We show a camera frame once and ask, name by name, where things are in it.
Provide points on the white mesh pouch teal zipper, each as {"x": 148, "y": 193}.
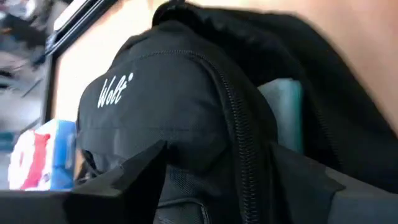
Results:
{"x": 280, "y": 115}

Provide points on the black aluminium table frame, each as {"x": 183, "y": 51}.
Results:
{"x": 77, "y": 25}

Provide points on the black Wolt backpack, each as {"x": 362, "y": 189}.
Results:
{"x": 171, "y": 93}

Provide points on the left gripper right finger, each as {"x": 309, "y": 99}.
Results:
{"x": 311, "y": 199}

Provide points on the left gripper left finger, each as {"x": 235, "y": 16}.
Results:
{"x": 124, "y": 199}

